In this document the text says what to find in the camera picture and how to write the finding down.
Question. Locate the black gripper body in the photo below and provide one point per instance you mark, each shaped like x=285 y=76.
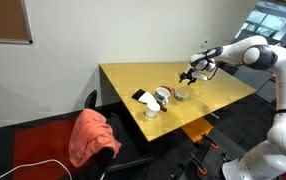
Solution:
x=192 y=72

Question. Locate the small glass jar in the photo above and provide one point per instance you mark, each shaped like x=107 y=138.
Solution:
x=181 y=95

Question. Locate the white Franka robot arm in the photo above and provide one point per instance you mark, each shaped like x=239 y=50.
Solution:
x=283 y=100

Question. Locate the white paper cup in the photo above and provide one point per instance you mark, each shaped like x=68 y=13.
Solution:
x=152 y=111

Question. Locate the white mug with green band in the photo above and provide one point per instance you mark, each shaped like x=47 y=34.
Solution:
x=161 y=96

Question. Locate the dark grey base board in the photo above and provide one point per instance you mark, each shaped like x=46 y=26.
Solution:
x=223 y=143

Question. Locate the glass window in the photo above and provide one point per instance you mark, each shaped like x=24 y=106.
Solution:
x=266 y=23

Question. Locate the black office chair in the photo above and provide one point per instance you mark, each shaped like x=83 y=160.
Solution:
x=90 y=98

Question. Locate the red-orange cloth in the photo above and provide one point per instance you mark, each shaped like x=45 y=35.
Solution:
x=89 y=133

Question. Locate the framed cork board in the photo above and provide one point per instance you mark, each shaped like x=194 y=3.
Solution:
x=3 y=20

